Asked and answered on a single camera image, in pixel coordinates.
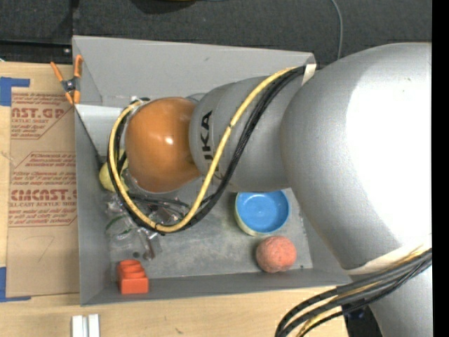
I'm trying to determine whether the orange toy brick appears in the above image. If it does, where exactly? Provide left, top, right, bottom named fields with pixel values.
left=116, top=258, right=150, bottom=296

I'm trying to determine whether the blue bowl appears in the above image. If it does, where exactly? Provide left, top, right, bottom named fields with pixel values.
left=234, top=189, right=292, bottom=238

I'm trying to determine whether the grey metal bin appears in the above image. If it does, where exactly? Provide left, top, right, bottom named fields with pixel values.
left=71, top=35, right=353, bottom=307

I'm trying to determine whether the yellow toy fruit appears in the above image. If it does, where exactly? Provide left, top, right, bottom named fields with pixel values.
left=98, top=148, right=130, bottom=193

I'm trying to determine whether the orange-red ball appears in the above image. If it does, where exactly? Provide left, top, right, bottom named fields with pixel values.
left=255, top=235, right=298, bottom=275

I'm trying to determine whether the brown cardboard board red print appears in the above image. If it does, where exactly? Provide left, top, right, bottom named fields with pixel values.
left=0, top=60, right=81, bottom=303

